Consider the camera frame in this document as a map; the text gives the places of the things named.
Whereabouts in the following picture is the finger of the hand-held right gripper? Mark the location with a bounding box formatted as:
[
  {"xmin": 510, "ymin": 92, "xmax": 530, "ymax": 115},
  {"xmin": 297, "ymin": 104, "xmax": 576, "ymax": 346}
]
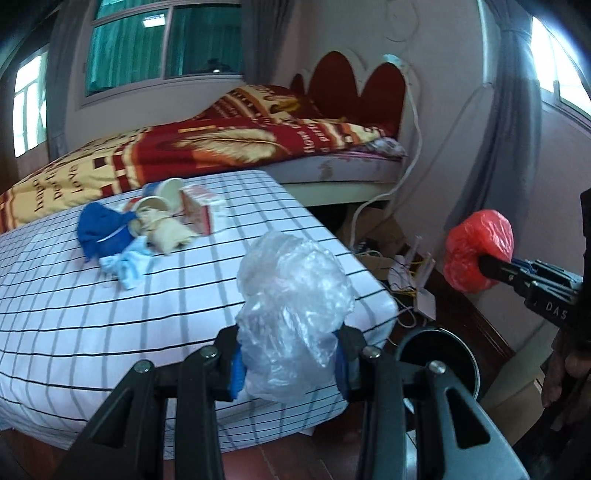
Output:
[
  {"xmin": 477, "ymin": 251, "xmax": 539, "ymax": 278},
  {"xmin": 505, "ymin": 271, "xmax": 540, "ymax": 302}
]

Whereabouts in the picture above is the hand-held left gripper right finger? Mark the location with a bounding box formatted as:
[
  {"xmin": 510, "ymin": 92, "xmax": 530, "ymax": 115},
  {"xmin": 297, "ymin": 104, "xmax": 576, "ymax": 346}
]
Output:
[{"xmin": 335, "ymin": 324, "xmax": 532, "ymax": 480}]

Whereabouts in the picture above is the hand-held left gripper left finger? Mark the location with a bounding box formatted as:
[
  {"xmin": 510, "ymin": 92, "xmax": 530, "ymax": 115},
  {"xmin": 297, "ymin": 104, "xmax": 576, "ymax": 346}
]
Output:
[{"xmin": 53, "ymin": 324, "xmax": 247, "ymax": 480}]

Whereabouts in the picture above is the red plastic bag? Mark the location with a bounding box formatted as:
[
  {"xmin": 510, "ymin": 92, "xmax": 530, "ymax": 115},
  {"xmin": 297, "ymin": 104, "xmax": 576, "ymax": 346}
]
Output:
[{"xmin": 443, "ymin": 209, "xmax": 515, "ymax": 292}]

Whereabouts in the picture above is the clear plastic bag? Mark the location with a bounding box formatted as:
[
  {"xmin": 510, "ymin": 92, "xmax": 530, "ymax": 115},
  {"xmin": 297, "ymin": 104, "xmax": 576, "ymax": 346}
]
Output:
[{"xmin": 235, "ymin": 231, "xmax": 356, "ymax": 402}]

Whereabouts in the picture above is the black round trash bin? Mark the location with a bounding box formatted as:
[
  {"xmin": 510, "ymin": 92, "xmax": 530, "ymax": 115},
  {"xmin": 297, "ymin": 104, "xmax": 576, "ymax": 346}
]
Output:
[{"xmin": 394, "ymin": 325, "xmax": 483, "ymax": 407}]

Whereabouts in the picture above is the light blue face mask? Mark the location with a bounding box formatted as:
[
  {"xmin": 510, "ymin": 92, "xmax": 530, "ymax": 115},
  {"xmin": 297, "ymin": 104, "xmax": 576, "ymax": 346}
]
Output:
[{"xmin": 99, "ymin": 237, "xmax": 156, "ymax": 291}]

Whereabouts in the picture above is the person's right hand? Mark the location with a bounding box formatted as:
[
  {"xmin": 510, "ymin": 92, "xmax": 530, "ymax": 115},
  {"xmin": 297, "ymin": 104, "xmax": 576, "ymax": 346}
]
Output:
[{"xmin": 540, "ymin": 323, "xmax": 591, "ymax": 424}]

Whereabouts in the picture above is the white router with antennas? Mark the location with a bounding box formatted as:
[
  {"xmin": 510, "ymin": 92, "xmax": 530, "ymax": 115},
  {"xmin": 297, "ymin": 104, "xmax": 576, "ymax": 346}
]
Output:
[{"xmin": 389, "ymin": 235, "xmax": 438, "ymax": 320}]

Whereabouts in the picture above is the flat brown cardboard piece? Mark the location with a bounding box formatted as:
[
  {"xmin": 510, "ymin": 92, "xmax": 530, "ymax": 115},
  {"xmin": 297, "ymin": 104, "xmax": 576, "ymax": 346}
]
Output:
[{"xmin": 481, "ymin": 373, "xmax": 546, "ymax": 422}]

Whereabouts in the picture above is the brown cardboard box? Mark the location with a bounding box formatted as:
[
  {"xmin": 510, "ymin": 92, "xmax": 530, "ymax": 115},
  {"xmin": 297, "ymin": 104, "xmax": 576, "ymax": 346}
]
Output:
[{"xmin": 341, "ymin": 208, "xmax": 408, "ymax": 278}]

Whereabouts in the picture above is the white grid-pattern sheet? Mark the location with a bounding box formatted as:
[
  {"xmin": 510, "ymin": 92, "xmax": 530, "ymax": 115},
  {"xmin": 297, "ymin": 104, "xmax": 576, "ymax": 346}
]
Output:
[{"xmin": 0, "ymin": 170, "xmax": 399, "ymax": 455}]

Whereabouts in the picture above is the red and white carton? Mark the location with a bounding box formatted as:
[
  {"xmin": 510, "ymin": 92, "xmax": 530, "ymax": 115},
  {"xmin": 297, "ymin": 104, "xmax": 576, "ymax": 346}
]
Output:
[{"xmin": 179, "ymin": 183, "xmax": 227, "ymax": 237}]

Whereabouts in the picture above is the tied grey curtain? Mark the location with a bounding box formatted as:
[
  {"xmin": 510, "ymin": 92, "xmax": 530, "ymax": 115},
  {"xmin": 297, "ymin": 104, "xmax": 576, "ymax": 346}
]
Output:
[{"xmin": 482, "ymin": 0, "xmax": 560, "ymax": 222}]

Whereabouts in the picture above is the pink mattress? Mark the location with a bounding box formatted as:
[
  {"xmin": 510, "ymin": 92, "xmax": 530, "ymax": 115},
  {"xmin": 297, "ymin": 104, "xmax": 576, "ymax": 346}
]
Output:
[{"xmin": 272, "ymin": 138, "xmax": 409, "ymax": 185}]

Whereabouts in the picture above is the blue paper cup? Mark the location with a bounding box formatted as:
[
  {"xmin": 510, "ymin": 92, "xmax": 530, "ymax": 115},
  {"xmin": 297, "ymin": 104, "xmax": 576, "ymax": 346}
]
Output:
[{"xmin": 141, "ymin": 178, "xmax": 186, "ymax": 204}]

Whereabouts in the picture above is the crumpled blue cloth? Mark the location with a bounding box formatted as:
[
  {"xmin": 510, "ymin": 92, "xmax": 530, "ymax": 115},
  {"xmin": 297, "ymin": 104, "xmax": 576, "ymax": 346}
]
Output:
[{"xmin": 76, "ymin": 202, "xmax": 140, "ymax": 262}]

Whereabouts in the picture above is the bright window with grey curtain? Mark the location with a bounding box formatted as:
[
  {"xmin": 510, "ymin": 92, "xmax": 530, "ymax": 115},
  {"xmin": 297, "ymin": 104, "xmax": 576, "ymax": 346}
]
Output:
[{"xmin": 529, "ymin": 16, "xmax": 591, "ymax": 117}]

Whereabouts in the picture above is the red and yellow feather quilt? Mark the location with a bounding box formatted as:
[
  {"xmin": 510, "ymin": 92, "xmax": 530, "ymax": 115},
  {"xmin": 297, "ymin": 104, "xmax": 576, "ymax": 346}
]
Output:
[{"xmin": 0, "ymin": 84, "xmax": 393, "ymax": 234}]

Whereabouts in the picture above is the white and red headboard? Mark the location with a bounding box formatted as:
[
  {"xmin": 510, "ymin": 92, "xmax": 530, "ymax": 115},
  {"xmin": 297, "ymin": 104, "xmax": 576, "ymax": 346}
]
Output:
[{"xmin": 290, "ymin": 50, "xmax": 420, "ymax": 139}]

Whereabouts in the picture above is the bright narrow window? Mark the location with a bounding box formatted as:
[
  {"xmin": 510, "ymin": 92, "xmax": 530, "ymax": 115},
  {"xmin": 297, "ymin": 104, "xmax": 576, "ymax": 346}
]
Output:
[{"xmin": 11, "ymin": 46, "xmax": 49, "ymax": 158}]

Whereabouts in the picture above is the green-glass window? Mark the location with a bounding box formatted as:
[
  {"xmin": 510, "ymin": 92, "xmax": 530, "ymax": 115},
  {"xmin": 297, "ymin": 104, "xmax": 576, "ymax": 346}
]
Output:
[{"xmin": 84, "ymin": 0, "xmax": 245, "ymax": 99}]

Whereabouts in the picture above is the white cable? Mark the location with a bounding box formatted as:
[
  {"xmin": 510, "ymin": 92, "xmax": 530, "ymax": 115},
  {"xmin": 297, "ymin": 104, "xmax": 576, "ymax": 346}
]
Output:
[{"xmin": 351, "ymin": 53, "xmax": 423, "ymax": 252}]

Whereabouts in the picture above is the white bed frame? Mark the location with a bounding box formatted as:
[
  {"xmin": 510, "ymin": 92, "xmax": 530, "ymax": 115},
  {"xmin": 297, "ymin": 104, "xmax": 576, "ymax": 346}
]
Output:
[{"xmin": 283, "ymin": 179, "xmax": 403, "ymax": 208}]

